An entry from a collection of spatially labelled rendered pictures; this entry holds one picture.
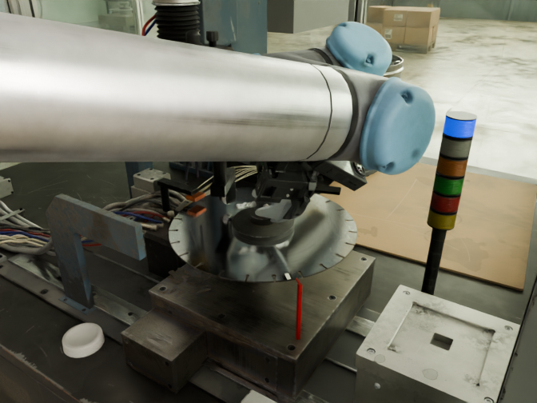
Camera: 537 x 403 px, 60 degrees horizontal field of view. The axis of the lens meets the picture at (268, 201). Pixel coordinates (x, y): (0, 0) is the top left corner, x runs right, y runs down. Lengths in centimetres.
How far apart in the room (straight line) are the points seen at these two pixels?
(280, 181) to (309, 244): 17
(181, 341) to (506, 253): 79
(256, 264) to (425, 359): 27
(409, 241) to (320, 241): 45
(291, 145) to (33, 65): 17
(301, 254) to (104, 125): 54
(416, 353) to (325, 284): 24
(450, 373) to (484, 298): 43
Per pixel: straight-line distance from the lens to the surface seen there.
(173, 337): 81
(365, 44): 54
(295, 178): 66
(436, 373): 67
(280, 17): 108
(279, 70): 33
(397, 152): 38
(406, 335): 71
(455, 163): 78
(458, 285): 110
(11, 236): 131
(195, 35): 72
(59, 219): 93
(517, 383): 52
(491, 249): 125
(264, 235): 79
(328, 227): 83
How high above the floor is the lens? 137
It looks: 27 degrees down
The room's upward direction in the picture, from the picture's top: straight up
